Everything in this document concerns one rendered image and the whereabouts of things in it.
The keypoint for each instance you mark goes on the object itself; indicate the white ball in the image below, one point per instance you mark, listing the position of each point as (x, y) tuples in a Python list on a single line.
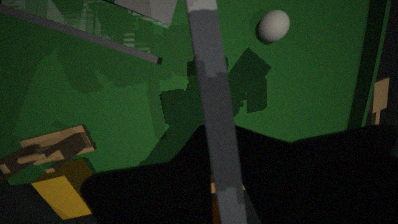
[(274, 25)]

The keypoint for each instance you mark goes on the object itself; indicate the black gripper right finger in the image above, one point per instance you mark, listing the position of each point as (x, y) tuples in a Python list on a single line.
[(277, 174)]

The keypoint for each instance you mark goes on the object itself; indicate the green flat mat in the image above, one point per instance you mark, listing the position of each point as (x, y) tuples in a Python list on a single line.
[(139, 113)]

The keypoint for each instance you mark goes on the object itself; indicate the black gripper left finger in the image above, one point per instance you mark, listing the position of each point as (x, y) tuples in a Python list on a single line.
[(184, 182)]

